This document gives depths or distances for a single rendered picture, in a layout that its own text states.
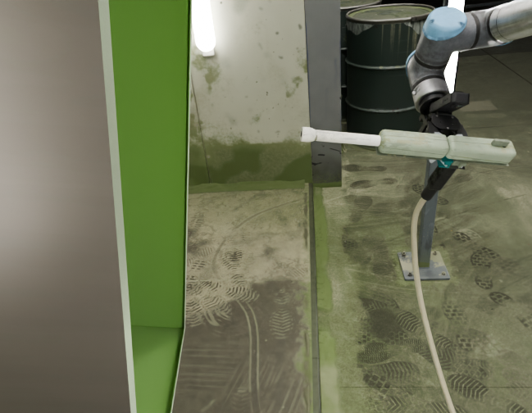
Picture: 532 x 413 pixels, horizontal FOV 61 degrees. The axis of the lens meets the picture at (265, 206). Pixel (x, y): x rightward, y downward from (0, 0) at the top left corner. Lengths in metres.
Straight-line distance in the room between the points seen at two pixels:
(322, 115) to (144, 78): 1.78
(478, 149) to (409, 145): 0.16
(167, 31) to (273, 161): 1.91
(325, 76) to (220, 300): 1.33
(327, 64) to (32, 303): 2.24
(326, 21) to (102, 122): 2.21
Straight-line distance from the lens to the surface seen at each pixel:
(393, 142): 1.02
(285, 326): 1.89
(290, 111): 2.65
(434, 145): 1.06
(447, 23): 1.22
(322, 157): 2.76
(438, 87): 1.25
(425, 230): 2.11
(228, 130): 2.72
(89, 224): 0.42
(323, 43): 2.54
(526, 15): 1.18
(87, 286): 0.46
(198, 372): 1.80
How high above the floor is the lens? 1.42
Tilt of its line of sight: 32 degrees down
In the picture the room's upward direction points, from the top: 6 degrees counter-clockwise
